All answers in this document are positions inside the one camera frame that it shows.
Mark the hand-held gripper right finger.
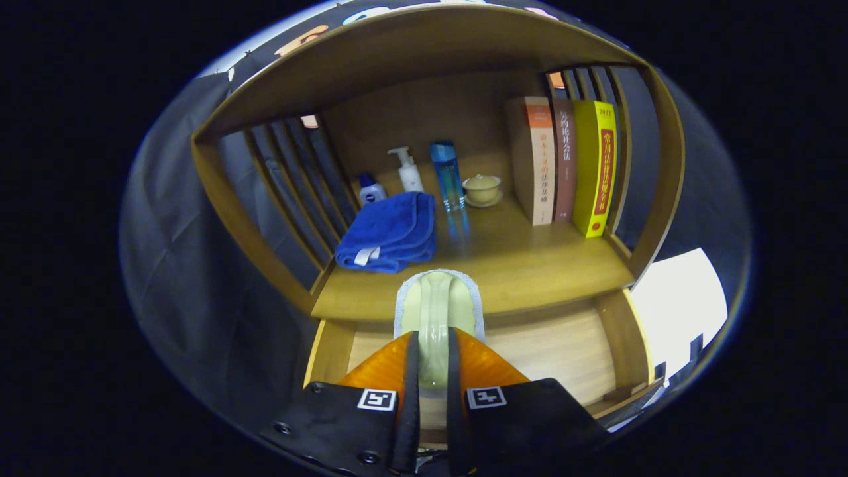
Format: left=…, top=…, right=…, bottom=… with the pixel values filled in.
left=446, top=327, right=610, bottom=476

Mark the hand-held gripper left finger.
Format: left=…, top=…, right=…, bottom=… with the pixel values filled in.
left=260, top=330, right=421, bottom=476

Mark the green brush with white pad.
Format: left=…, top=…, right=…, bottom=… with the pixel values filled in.
left=393, top=268, right=486, bottom=392

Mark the wooden drawer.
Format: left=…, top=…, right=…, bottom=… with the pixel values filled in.
left=303, top=288, right=663, bottom=445

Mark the wooden countertop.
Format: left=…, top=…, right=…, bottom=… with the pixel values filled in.
left=310, top=192, right=635, bottom=323

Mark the wooden cabinet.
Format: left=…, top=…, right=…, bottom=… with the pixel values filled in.
left=191, top=5, right=686, bottom=425

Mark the folded blue towel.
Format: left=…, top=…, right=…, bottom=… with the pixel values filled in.
left=335, top=191, right=438, bottom=274

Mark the small white blue-capped bottle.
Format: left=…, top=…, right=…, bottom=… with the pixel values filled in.
left=358, top=174, right=388, bottom=206

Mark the green lidded teacup with saucer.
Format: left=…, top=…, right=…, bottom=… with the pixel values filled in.
left=462, top=174, right=504, bottom=209

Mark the white pump bottle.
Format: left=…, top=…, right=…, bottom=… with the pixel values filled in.
left=388, top=146, right=425, bottom=194

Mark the tall blue glass bottle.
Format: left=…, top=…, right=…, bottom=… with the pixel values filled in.
left=429, top=140, right=466, bottom=213

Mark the black backdrop cloth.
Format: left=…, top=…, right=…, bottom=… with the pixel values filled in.
left=121, top=0, right=753, bottom=438

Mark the white table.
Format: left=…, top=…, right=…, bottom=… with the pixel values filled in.
left=629, top=248, right=728, bottom=378

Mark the beige and orange book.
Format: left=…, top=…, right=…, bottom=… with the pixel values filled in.
left=505, top=97, right=556, bottom=227

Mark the brown book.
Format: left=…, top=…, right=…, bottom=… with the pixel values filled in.
left=551, top=98, right=578, bottom=223

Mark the yellow book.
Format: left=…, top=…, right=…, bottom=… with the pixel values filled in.
left=572, top=99, right=618, bottom=239

